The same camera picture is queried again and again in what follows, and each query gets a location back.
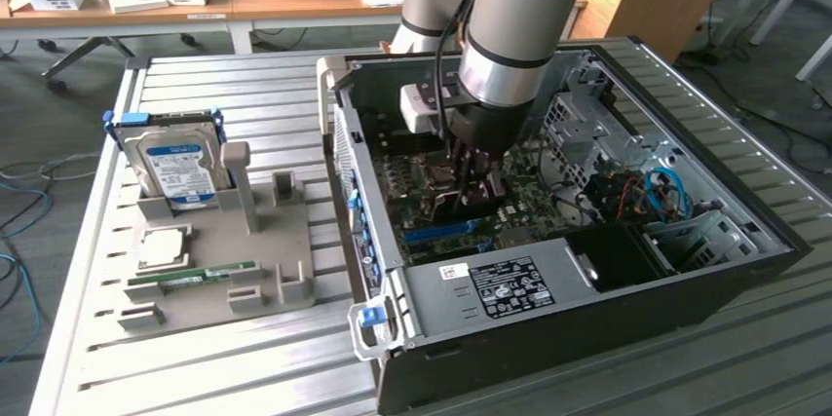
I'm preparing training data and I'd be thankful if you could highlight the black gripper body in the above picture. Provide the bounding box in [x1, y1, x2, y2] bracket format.
[446, 96, 533, 162]

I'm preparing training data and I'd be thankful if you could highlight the black GPU green board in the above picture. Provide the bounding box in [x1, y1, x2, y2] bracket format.
[418, 186, 505, 225]

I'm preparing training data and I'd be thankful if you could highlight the CPU socket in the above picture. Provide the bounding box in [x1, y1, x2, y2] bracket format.
[413, 151, 456, 191]

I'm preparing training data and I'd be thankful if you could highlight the green motherboard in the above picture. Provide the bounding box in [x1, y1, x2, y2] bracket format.
[369, 132, 586, 266]

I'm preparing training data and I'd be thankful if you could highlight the silver chipset heatsink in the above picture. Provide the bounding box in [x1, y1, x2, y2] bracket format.
[497, 228, 545, 248]

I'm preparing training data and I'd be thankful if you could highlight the blue expansion slot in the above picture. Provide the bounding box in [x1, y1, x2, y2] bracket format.
[402, 221, 488, 243]

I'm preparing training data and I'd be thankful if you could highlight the perforated metal disk bay cage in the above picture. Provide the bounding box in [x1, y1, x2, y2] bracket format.
[538, 64, 684, 193]

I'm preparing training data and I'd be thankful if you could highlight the black power connector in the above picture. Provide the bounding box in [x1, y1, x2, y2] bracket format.
[580, 175, 626, 222]

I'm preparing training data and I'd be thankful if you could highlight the grey power supply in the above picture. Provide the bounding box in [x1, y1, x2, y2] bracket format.
[394, 238, 598, 339]

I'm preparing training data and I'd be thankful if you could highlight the slanted metal disk bay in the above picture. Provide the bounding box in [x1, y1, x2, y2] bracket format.
[640, 208, 758, 274]

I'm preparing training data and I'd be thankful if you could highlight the black open PC case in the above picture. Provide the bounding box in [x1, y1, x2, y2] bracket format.
[314, 35, 813, 416]

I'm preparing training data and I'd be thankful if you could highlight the wooden desk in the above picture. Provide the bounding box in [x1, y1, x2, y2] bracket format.
[0, 0, 234, 95]
[226, 0, 590, 55]

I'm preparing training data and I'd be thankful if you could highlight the grey parts rack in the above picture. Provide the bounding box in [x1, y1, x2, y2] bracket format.
[116, 140, 318, 337]

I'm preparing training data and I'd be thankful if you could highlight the hard disk with blue carrier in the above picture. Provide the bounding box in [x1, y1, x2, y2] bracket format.
[101, 106, 229, 210]

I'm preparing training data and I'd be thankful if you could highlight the green RAM stick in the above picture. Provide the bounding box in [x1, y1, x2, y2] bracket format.
[128, 259, 258, 286]

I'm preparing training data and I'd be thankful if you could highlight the silver CPU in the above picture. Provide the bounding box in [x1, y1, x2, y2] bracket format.
[138, 229, 186, 269]

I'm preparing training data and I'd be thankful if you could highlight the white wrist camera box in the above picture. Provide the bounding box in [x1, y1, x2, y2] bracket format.
[398, 83, 460, 134]

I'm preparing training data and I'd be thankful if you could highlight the black camera cable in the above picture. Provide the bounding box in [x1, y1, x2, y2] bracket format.
[433, 0, 486, 139]

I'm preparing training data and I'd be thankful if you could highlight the blue wire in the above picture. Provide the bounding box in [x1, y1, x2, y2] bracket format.
[645, 166, 696, 221]

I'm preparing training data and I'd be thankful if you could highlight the white table frame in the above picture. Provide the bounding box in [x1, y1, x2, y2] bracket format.
[746, 0, 832, 82]

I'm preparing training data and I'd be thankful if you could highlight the blue floor cable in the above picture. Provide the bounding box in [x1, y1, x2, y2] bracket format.
[0, 181, 52, 364]

